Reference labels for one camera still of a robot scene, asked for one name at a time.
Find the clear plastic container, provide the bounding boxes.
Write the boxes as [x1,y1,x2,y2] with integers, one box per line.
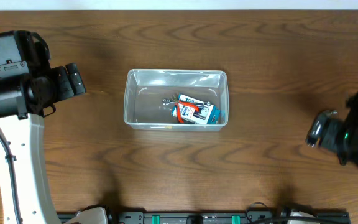
[124,69,229,131]

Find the silver double-ended wrench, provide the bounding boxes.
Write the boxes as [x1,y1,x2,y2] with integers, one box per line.
[162,98,211,108]

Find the red-handled pliers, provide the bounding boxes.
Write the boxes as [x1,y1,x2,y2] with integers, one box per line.
[171,96,203,124]

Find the blue white cardboard box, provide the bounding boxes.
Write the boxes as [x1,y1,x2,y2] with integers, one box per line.
[165,94,221,124]

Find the black yellow screwdriver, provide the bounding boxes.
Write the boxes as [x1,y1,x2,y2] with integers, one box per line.
[150,126,173,129]

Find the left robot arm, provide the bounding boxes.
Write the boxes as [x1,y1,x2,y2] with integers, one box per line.
[0,30,110,224]

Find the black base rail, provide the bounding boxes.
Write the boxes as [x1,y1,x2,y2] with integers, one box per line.
[57,210,351,224]

